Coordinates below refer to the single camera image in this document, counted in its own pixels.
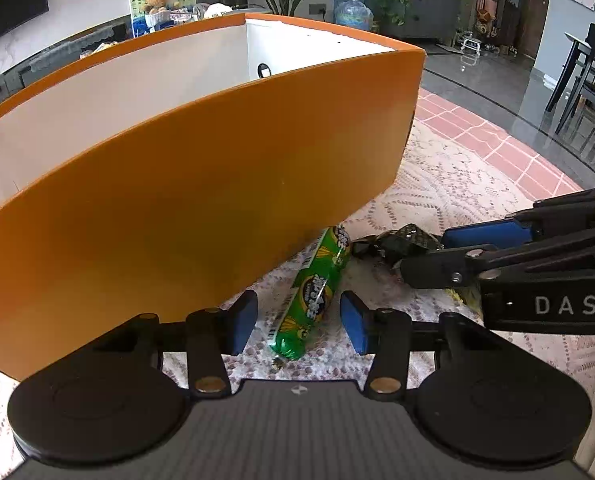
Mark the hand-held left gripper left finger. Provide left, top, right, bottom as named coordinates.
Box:
left=96, top=290, right=259, bottom=399

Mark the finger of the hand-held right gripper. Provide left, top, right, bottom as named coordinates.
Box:
left=400, top=227, right=595, bottom=291
left=441, top=184, right=595, bottom=250

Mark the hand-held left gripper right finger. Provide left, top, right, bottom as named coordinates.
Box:
left=339, top=290, right=501, bottom=401

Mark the dark green seaweed packet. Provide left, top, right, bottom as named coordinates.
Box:
left=350, top=224, right=483, bottom=311

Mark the green sausage snack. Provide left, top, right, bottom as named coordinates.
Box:
left=266, top=225, right=352, bottom=373

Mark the orange cardboard box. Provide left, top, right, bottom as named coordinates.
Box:
left=0, top=12, right=427, bottom=381

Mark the pink checked tablecloth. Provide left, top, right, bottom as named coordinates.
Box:
left=412, top=89, right=585, bottom=206

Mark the white step stool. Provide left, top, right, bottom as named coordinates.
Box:
left=455, top=32, right=483, bottom=56

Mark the dark shelf with ornaments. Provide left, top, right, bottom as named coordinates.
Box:
left=470, top=0, right=525, bottom=58

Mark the brown wooden door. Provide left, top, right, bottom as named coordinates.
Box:
left=520, top=0, right=553, bottom=61

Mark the grey drawer cabinet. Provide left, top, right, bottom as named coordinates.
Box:
left=377, top=0, right=471, bottom=43

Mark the blue water bottle with pump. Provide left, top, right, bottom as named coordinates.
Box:
left=333, top=0, right=374, bottom=31

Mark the green picture board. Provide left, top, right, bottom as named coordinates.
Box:
left=129, top=0, right=198, bottom=38

